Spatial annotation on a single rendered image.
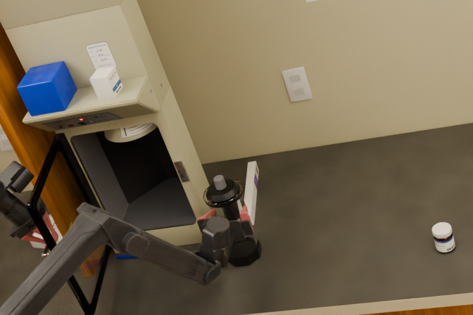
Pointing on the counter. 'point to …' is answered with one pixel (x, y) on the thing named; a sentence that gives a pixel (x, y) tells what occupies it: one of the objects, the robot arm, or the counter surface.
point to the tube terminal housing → (128, 48)
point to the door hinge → (77, 169)
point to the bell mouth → (122, 134)
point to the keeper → (181, 171)
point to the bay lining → (123, 167)
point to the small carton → (106, 82)
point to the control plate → (82, 120)
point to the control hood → (91, 100)
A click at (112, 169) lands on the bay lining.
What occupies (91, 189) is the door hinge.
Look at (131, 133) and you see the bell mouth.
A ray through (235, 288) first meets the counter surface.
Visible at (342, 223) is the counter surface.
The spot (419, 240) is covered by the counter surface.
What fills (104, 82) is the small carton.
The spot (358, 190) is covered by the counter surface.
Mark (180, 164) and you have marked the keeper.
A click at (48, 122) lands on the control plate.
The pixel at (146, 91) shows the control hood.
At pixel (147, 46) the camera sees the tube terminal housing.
